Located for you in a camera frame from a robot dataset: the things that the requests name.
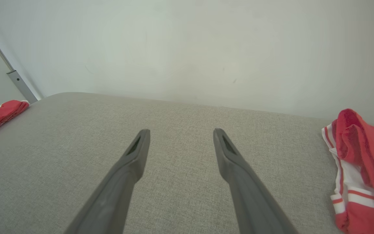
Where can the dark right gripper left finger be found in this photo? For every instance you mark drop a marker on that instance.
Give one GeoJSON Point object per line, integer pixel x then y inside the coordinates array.
{"type": "Point", "coordinates": [115, 191]}

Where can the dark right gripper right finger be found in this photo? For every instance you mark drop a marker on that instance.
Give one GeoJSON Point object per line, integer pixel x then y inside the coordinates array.
{"type": "Point", "coordinates": [248, 195]}

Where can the red white-sleeved number t-shirt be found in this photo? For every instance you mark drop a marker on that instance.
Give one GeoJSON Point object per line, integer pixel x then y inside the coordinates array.
{"type": "Point", "coordinates": [368, 156]}

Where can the grey metal frame bar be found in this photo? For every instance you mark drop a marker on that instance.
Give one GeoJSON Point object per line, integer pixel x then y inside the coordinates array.
{"type": "Point", "coordinates": [19, 83]}

